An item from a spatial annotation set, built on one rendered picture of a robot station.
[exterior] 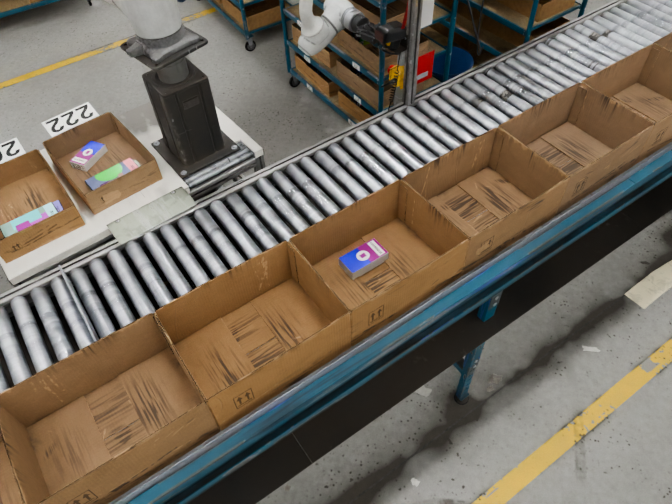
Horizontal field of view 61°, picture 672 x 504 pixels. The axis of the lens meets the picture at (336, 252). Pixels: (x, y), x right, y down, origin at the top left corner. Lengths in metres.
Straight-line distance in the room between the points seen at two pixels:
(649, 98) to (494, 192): 0.80
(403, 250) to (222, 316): 0.56
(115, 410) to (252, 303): 0.44
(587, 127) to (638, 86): 0.38
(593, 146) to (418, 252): 0.78
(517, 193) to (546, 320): 0.95
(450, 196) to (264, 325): 0.74
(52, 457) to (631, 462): 1.98
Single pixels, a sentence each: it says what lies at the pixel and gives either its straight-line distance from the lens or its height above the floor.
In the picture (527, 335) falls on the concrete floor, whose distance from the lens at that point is 2.66.
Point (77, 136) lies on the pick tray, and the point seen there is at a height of 0.81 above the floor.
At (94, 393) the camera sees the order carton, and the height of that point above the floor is 0.88.
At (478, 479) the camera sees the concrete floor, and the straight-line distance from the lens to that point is 2.35.
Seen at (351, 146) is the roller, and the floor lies 0.75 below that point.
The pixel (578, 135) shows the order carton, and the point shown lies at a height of 0.89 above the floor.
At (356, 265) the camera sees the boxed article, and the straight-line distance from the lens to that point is 1.62.
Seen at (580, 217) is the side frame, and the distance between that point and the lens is 1.87.
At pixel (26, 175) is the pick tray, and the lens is 2.47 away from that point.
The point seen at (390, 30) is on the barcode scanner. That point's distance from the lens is 2.26.
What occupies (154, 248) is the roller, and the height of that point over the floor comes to 0.75.
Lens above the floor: 2.20
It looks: 51 degrees down
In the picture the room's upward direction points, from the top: 3 degrees counter-clockwise
